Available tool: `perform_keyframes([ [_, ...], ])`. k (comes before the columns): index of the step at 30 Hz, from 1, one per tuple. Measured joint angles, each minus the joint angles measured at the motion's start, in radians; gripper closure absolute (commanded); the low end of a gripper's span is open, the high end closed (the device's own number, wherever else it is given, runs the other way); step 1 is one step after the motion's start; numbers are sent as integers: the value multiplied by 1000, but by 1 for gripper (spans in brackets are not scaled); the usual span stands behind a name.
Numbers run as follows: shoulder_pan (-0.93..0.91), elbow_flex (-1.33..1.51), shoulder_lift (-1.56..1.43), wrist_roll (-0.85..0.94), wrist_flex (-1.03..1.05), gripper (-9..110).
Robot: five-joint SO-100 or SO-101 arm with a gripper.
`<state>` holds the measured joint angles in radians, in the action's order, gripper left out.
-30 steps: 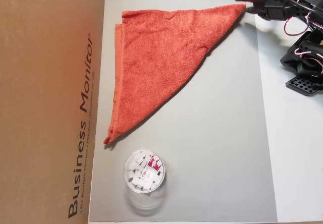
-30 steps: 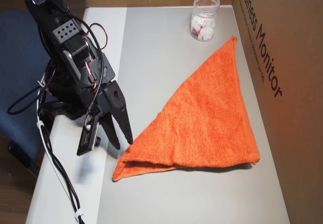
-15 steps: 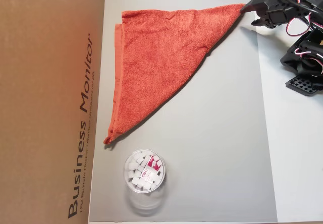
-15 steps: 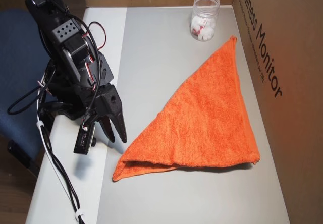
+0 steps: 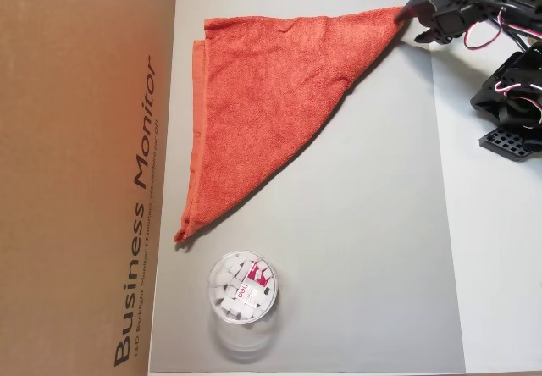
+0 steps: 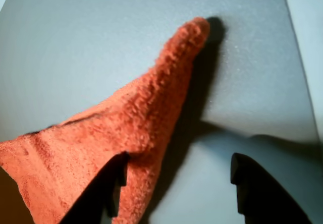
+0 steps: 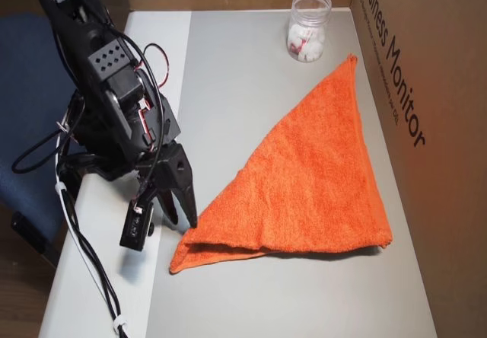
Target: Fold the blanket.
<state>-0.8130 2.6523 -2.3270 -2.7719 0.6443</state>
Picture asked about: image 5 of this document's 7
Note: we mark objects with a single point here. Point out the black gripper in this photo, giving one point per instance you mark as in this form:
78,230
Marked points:
438,16

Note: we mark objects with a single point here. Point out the orange terry towel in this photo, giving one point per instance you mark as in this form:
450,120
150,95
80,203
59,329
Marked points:
262,109

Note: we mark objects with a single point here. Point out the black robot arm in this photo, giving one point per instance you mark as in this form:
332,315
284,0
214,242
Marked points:
512,84

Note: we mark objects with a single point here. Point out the grey table mat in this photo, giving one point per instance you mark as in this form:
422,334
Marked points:
360,244

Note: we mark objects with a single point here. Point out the red white label card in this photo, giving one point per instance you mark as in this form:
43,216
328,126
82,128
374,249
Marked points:
254,285

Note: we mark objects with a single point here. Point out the clear plastic jar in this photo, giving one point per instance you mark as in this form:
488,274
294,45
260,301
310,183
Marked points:
243,287

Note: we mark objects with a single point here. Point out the cardboard box Business Monitor print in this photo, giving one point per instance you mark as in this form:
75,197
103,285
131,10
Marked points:
76,160

